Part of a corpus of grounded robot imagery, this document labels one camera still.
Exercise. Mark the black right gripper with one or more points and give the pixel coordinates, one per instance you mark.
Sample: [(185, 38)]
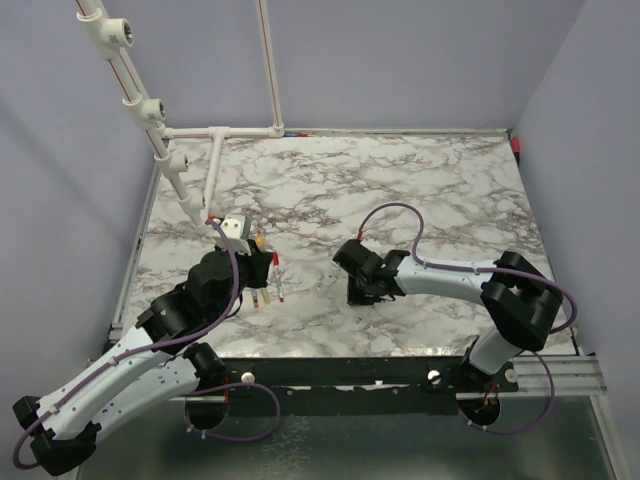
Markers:
[(354, 298)]

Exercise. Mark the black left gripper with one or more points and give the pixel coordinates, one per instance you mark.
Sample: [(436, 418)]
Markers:
[(259, 263)]

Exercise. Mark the white red-tipped pen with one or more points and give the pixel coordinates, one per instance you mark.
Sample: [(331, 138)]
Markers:
[(278, 279)]

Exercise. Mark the pink orange-tipped marker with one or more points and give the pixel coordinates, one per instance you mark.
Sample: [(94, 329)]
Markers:
[(260, 241)]

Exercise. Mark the yellow highlighter pen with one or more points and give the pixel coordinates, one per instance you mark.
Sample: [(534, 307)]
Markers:
[(266, 296)]

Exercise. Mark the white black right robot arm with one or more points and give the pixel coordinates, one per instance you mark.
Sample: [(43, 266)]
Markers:
[(521, 302)]

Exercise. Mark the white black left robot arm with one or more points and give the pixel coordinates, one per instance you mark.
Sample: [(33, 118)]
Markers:
[(161, 357)]

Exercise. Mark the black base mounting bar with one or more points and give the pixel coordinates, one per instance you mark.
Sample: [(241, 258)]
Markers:
[(351, 386)]

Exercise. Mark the red black corner clamp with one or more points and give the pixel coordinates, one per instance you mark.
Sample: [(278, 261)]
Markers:
[(516, 149)]

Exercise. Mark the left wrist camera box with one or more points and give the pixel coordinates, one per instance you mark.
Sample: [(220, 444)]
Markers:
[(237, 228)]

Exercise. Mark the white PVC pipe frame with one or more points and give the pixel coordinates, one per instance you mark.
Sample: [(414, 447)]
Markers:
[(112, 37)]

